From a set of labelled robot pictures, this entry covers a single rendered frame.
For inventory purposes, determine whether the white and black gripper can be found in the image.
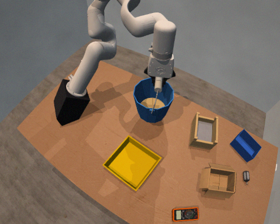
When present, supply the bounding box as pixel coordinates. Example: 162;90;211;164
144;52;175;87

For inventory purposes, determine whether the blue bucket with wire handle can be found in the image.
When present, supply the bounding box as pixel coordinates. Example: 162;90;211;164
133;77;174;123

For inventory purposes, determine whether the orange digital multimeter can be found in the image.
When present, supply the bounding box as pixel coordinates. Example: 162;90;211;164
172;207;199;222

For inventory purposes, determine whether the yellow square tray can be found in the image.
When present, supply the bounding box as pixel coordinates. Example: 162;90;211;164
104;136;162;191

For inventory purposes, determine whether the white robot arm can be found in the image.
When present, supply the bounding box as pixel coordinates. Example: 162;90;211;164
66;0;176;97

